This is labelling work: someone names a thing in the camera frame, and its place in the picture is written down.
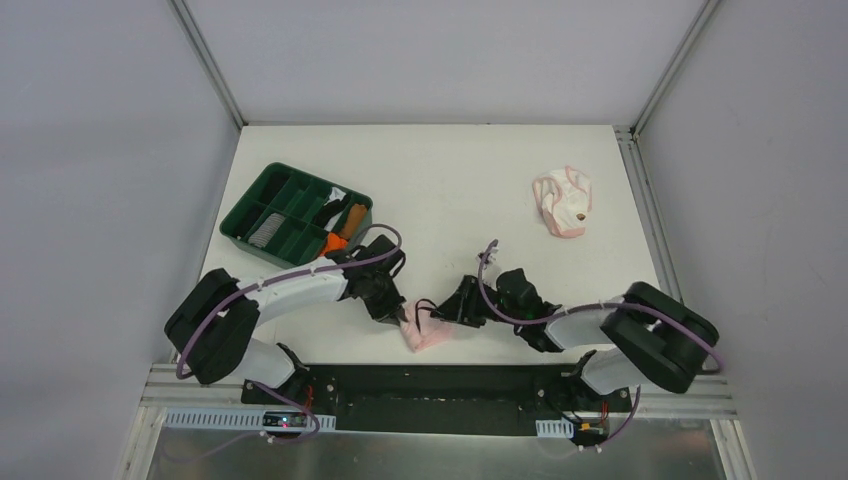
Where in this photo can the right side aluminium rail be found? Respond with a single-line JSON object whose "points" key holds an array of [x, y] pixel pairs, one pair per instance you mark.
{"points": [[652, 218]]}

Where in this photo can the pink underwear navy trim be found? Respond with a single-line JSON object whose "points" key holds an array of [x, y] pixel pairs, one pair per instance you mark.
{"points": [[422, 331]]}

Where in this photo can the black white rolled cloth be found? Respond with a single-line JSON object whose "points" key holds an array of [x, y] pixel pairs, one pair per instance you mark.
{"points": [[331, 209]]}

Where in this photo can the small white cable duct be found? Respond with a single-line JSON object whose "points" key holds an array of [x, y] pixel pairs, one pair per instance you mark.
{"points": [[560, 428]]}

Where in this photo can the white slotted cable duct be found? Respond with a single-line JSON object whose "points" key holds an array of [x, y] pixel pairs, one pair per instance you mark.
{"points": [[277, 421]]}

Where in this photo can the aluminium front rail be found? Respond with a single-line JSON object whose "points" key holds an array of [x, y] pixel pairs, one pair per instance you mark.
{"points": [[709, 398]]}

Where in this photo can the orange rolled cloth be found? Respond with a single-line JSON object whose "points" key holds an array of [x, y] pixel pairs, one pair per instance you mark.
{"points": [[333, 242]]}

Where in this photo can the grey striped rolled cloth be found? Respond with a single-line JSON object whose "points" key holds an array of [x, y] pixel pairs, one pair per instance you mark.
{"points": [[264, 233]]}

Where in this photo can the green compartment tray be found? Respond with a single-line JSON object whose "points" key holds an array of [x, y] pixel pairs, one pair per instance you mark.
{"points": [[297, 195]]}

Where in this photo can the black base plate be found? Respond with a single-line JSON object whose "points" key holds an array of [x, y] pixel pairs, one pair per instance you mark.
{"points": [[496, 400]]}

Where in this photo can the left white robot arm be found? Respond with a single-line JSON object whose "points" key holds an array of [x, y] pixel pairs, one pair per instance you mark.
{"points": [[213, 328]]}

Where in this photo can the white underwear pink trim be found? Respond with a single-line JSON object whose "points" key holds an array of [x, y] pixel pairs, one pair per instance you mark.
{"points": [[564, 201]]}

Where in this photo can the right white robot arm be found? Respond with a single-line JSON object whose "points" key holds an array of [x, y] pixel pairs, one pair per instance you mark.
{"points": [[603, 368]]}

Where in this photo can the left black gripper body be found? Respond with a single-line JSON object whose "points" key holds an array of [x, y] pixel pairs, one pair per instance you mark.
{"points": [[385, 302]]}

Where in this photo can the aluminium rail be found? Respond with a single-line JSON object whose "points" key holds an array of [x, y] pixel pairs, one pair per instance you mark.
{"points": [[652, 218], [709, 398]]}

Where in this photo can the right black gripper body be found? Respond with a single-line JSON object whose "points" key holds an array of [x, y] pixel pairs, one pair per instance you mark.
{"points": [[465, 302]]}

